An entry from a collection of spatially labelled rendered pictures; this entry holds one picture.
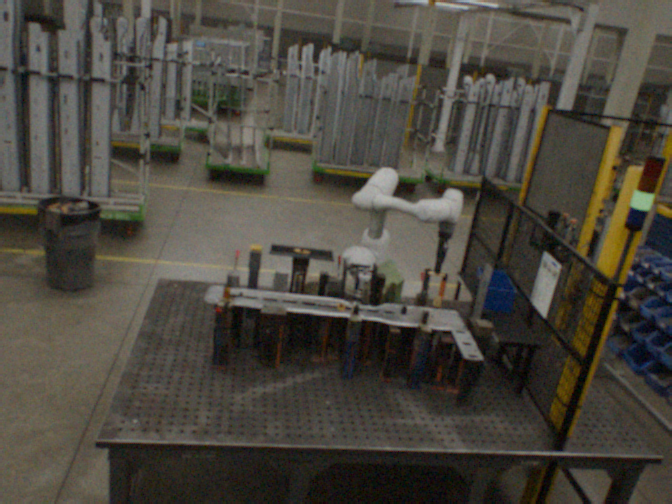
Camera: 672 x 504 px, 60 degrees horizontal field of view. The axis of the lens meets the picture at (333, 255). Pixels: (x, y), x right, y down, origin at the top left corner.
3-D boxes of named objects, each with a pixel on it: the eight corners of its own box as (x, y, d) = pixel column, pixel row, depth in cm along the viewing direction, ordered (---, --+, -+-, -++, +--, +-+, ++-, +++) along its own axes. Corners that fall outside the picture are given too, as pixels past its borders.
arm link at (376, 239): (355, 255, 392) (372, 234, 402) (375, 267, 387) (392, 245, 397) (362, 180, 328) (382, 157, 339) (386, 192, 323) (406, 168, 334)
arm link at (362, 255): (351, 284, 385) (332, 260, 376) (365, 265, 393) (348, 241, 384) (367, 284, 372) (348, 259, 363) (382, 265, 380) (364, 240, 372)
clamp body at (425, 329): (405, 390, 296) (417, 330, 284) (401, 377, 307) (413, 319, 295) (422, 391, 297) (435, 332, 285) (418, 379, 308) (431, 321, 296)
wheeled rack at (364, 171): (310, 182, 966) (324, 73, 904) (308, 169, 1059) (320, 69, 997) (421, 196, 988) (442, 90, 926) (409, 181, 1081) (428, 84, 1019)
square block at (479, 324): (464, 385, 308) (479, 325, 295) (460, 377, 315) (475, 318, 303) (478, 386, 309) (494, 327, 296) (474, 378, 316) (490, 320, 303)
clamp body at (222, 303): (208, 370, 288) (212, 305, 275) (212, 355, 302) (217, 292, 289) (229, 372, 289) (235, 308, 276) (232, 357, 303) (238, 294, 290)
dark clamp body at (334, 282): (317, 342, 329) (326, 281, 316) (316, 331, 341) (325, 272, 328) (335, 344, 330) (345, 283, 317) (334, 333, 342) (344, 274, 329)
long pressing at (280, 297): (202, 304, 290) (202, 301, 289) (209, 286, 311) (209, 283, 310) (468, 332, 302) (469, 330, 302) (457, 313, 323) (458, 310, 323)
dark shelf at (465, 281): (498, 345, 291) (499, 340, 290) (455, 275, 375) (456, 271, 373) (540, 350, 293) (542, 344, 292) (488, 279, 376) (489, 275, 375)
